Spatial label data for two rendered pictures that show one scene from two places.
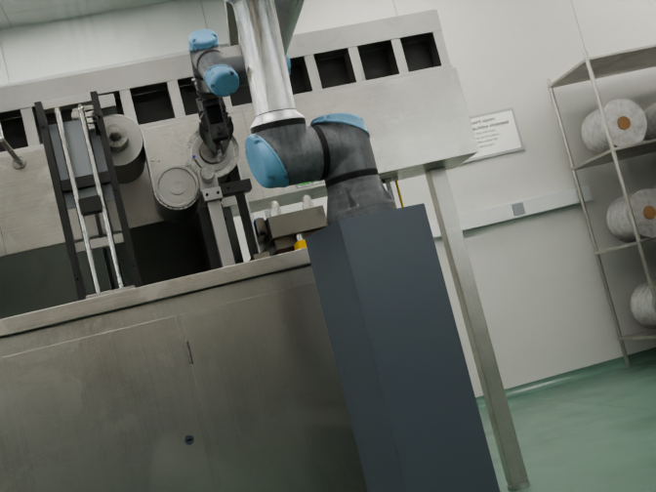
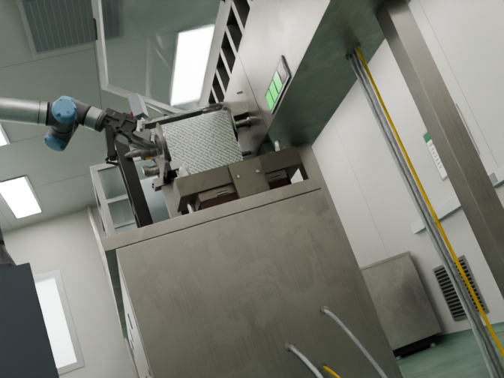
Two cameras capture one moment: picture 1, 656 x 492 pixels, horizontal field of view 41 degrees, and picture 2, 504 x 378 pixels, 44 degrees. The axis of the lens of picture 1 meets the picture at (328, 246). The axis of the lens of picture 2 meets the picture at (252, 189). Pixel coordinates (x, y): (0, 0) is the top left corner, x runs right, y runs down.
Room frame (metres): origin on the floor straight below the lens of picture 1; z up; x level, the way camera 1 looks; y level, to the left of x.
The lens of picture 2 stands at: (2.49, -1.81, 0.46)
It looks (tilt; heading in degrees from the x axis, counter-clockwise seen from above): 14 degrees up; 86
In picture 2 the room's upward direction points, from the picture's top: 20 degrees counter-clockwise
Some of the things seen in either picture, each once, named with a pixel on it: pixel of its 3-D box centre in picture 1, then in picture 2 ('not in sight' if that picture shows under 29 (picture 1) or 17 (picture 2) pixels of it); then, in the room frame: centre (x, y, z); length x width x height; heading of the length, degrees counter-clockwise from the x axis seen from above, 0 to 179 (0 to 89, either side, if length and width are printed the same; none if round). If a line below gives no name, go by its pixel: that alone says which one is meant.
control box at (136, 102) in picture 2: not in sight; (136, 107); (2.31, 0.80, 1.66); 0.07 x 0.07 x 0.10; 78
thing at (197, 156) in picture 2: (242, 201); (209, 163); (2.53, 0.21, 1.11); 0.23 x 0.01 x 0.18; 11
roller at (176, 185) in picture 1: (177, 194); not in sight; (2.49, 0.39, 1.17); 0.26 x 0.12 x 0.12; 11
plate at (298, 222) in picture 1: (288, 231); (235, 178); (2.59, 0.10, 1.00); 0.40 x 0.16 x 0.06; 11
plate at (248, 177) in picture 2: not in sight; (248, 178); (2.62, 0.02, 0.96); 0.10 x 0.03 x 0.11; 11
